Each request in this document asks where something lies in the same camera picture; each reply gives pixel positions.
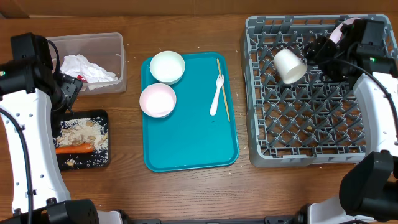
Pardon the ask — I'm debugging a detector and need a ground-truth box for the large white plate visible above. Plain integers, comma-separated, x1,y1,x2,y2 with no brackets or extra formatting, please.
329,17,359,44

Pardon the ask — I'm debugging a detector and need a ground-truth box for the red snack wrapper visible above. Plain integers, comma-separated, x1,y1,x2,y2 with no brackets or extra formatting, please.
77,75,87,83

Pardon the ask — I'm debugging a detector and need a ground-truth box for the white napkin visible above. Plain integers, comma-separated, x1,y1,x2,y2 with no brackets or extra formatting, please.
60,54,119,90

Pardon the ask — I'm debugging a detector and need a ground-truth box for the white upside-down cup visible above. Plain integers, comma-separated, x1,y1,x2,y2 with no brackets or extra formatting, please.
274,49,307,85

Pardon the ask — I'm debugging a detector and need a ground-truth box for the pink bowl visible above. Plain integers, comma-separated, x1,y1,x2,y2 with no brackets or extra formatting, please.
139,83,177,118

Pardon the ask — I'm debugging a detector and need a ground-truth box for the pale green bowl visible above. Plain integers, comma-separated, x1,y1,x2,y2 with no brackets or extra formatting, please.
149,50,186,85

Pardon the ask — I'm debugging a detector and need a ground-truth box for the wooden chopstick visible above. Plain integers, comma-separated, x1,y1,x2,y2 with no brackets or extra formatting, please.
216,59,230,122

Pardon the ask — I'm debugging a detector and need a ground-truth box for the white plastic fork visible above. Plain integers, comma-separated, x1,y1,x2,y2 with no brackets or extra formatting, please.
210,73,224,116

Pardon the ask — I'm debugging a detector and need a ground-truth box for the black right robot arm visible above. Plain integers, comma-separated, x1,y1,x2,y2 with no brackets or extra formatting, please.
293,17,397,223

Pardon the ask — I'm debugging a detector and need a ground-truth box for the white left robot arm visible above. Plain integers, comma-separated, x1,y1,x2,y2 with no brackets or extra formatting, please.
1,33,129,224

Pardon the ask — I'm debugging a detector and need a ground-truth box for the grey dishwasher rack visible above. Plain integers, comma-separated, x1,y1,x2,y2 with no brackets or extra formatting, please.
239,13,398,168

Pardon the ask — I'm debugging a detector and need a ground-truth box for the black food-waste tray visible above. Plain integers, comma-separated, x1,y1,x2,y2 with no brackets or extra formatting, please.
52,109,111,172

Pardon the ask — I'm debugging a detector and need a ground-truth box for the clear plastic bin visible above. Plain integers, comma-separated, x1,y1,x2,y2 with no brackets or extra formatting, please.
48,32,127,95

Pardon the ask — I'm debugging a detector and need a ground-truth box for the rice and peanuts pile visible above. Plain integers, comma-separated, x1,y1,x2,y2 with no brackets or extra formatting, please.
53,117,109,167

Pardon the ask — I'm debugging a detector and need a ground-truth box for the orange carrot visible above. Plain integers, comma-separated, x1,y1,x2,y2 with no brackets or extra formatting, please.
55,143,94,154

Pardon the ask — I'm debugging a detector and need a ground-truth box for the teal plastic tray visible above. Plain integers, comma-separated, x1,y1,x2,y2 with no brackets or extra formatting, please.
142,52,239,172

